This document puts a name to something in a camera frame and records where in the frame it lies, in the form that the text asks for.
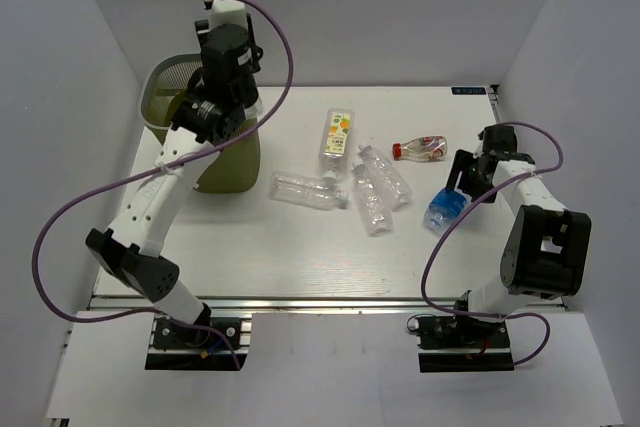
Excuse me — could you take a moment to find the red cap clear bottle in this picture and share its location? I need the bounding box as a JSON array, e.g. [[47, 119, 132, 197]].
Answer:
[[392, 135, 447, 163]]

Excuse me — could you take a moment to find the blue label crushed bottle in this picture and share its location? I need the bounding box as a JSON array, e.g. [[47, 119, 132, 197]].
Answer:
[[423, 188, 468, 235]]

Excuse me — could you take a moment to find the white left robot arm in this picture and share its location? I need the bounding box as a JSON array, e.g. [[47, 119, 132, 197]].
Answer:
[[86, 19, 262, 347]]

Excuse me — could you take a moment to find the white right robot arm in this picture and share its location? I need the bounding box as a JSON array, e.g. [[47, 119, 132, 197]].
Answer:
[[445, 124, 592, 346]]

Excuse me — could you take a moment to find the olive green mesh bin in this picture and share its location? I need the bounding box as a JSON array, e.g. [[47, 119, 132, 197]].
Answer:
[[140, 53, 261, 194]]

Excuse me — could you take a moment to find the dark blue corner label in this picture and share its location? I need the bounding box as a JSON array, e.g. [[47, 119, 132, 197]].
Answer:
[[451, 86, 486, 96]]

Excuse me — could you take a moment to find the clear crumpled bottle small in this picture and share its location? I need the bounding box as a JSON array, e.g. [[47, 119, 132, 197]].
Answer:
[[358, 143, 413, 211]]

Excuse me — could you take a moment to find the clear crumpled bottle large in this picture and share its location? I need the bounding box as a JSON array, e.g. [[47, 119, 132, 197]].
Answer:
[[352, 159, 393, 237]]

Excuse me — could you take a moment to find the orange label juice bottle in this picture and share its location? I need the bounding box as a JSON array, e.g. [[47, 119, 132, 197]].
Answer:
[[319, 108, 355, 185]]

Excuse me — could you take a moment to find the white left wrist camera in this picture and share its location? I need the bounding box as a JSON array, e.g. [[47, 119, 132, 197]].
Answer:
[[203, 0, 248, 29]]

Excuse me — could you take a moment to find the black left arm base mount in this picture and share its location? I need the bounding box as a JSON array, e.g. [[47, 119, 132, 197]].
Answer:
[[145, 309, 252, 372]]

